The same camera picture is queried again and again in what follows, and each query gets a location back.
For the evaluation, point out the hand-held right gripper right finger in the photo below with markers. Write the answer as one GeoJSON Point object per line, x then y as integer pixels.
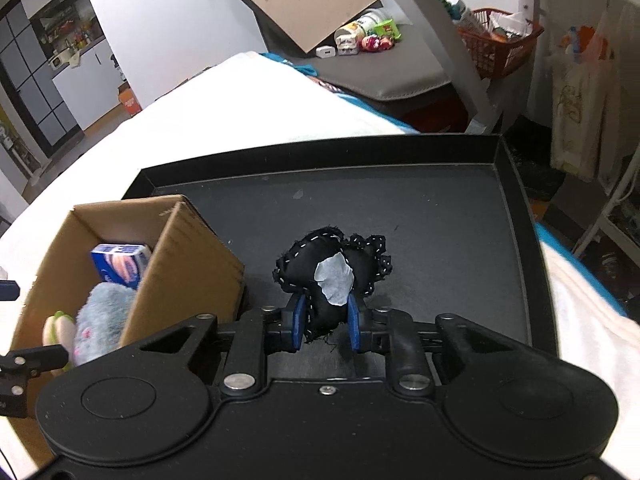
{"type": "Point", "coordinates": [355, 325]}

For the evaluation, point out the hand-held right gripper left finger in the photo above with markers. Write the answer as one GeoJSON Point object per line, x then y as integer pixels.
{"type": "Point", "coordinates": [299, 322]}

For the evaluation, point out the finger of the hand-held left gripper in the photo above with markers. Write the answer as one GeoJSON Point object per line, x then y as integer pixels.
{"type": "Point", "coordinates": [9, 290]}
{"type": "Point", "coordinates": [40, 359]}

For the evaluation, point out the green and pink soft toy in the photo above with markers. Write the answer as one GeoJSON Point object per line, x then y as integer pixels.
{"type": "Point", "coordinates": [59, 332]}

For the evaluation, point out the black stitched soft toy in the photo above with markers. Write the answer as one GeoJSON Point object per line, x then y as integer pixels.
{"type": "Point", "coordinates": [300, 265]}

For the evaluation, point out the grey fluffy plush toy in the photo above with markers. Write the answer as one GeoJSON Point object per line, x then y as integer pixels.
{"type": "Point", "coordinates": [100, 320]}

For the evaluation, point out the blue snack packet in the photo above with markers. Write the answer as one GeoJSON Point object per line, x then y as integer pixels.
{"type": "Point", "coordinates": [120, 266]}

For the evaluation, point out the black shallow tray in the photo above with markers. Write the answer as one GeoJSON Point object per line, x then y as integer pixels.
{"type": "Point", "coordinates": [425, 235]}

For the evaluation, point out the brown cardboard box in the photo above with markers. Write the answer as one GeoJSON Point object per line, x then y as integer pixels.
{"type": "Point", "coordinates": [190, 260]}

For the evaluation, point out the black framed glass door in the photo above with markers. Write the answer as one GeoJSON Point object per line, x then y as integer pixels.
{"type": "Point", "coordinates": [30, 90]}

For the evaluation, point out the white cabinet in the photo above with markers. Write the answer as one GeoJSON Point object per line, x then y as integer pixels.
{"type": "Point", "coordinates": [85, 85]}

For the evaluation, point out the orange carton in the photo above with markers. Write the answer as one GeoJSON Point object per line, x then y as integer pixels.
{"type": "Point", "coordinates": [130, 102]}

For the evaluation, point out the grey bench cushion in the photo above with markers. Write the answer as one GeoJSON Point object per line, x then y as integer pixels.
{"type": "Point", "coordinates": [390, 67]}

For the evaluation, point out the white charger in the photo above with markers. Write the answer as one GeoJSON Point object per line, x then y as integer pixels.
{"type": "Point", "coordinates": [326, 52]}

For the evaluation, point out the pink toy figure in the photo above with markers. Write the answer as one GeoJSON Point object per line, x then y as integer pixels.
{"type": "Point", "coordinates": [376, 43]}

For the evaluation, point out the white shelf rack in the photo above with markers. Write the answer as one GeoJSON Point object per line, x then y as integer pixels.
{"type": "Point", "coordinates": [65, 5]}

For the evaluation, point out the green cup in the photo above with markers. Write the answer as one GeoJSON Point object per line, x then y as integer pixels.
{"type": "Point", "coordinates": [389, 29]}

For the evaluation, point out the white can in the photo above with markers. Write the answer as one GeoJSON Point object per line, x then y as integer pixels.
{"type": "Point", "coordinates": [372, 20]}

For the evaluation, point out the red plastic basket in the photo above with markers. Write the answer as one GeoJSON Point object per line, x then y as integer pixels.
{"type": "Point", "coordinates": [500, 55]}

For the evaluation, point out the white plastic bag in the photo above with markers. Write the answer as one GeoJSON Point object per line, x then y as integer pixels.
{"type": "Point", "coordinates": [580, 110]}

